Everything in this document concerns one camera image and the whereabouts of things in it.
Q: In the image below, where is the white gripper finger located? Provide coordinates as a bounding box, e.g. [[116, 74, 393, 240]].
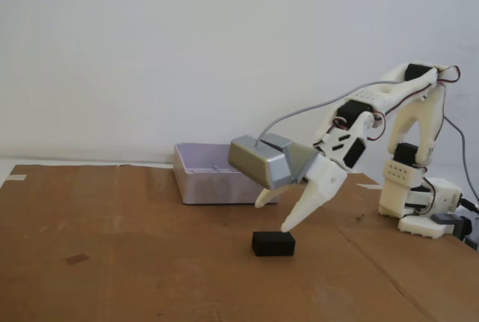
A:
[[281, 155, 348, 233], [255, 186, 280, 210]]

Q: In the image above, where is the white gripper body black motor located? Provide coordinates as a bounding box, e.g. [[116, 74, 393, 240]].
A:
[[314, 129, 367, 170]]

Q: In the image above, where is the black rectangular block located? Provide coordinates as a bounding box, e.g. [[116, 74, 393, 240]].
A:
[[251, 230, 296, 258]]

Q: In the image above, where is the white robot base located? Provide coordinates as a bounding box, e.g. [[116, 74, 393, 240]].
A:
[[397, 177, 462, 241]]

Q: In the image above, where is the white plastic box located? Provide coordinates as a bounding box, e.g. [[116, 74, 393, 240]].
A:
[[174, 142, 281, 206]]

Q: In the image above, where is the silver webcam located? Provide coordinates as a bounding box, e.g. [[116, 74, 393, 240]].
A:
[[228, 134, 291, 191]]

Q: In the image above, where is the grey table clamp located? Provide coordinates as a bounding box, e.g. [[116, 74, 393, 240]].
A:
[[432, 213, 465, 240]]

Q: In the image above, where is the brown cardboard sheet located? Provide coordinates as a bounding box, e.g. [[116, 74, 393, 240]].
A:
[[0, 164, 479, 322]]

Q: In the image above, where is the grey camera cable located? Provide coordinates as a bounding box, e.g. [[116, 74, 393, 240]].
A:
[[256, 80, 473, 192]]

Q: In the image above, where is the black power cable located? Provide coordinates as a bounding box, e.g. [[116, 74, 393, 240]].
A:
[[460, 197, 479, 215]]

